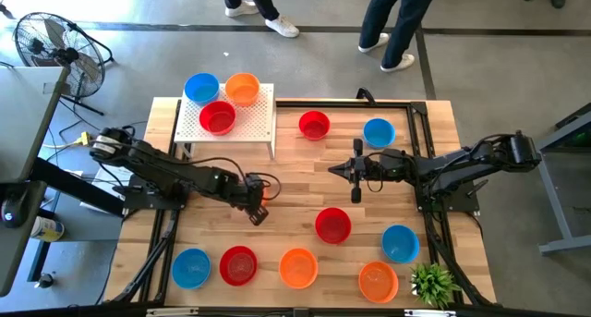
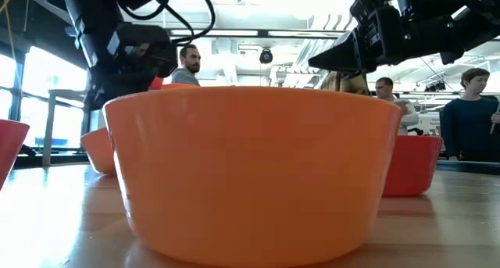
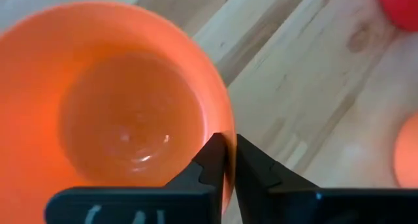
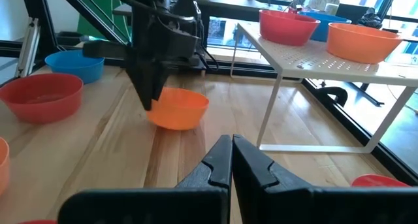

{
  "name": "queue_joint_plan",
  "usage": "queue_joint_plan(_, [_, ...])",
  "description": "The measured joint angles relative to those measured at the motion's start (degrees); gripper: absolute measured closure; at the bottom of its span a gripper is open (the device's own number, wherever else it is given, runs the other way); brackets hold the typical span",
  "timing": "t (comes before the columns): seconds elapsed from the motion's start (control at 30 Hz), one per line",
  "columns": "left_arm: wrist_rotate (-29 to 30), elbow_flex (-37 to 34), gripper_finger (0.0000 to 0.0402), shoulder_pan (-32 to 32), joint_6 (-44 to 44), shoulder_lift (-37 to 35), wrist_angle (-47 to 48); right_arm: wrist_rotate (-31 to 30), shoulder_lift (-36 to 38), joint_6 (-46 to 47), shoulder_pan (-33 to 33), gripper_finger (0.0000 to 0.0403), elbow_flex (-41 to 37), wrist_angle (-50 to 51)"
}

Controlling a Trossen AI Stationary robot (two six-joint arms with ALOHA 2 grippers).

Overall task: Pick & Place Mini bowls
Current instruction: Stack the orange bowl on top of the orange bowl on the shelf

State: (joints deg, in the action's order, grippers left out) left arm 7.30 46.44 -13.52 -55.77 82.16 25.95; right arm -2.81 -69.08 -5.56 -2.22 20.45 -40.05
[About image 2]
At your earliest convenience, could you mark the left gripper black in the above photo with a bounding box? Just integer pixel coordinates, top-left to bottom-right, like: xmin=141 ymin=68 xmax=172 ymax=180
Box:
xmin=62 ymin=0 xmax=157 ymax=111

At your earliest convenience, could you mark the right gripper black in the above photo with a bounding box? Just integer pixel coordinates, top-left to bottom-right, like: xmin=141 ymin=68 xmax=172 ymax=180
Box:
xmin=307 ymin=0 xmax=407 ymax=76

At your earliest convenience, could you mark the orange plastic mini bowl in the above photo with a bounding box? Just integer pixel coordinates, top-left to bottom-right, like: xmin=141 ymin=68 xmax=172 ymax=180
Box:
xmin=80 ymin=127 xmax=117 ymax=175
xmin=160 ymin=82 xmax=201 ymax=90
xmin=102 ymin=85 xmax=403 ymax=268

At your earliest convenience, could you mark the person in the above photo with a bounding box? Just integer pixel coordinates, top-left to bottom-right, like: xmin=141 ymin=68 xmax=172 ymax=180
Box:
xmin=374 ymin=77 xmax=420 ymax=136
xmin=170 ymin=44 xmax=202 ymax=88
xmin=441 ymin=67 xmax=500 ymax=163
xmin=320 ymin=70 xmax=371 ymax=96

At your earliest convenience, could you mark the long ceiling light bar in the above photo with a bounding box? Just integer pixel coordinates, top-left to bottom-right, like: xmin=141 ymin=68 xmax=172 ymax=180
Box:
xmin=168 ymin=27 xmax=345 ymax=41

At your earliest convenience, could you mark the grey tablet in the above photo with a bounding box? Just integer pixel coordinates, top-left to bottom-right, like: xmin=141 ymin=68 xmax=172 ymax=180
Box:
xmin=489 ymin=103 xmax=500 ymax=135

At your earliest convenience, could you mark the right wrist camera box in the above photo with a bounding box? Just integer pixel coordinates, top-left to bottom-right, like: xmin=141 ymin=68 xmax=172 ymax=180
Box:
xmin=392 ymin=0 xmax=430 ymax=17

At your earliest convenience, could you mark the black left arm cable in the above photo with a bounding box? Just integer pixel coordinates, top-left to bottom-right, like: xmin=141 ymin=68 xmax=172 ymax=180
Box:
xmin=120 ymin=0 xmax=216 ymax=45

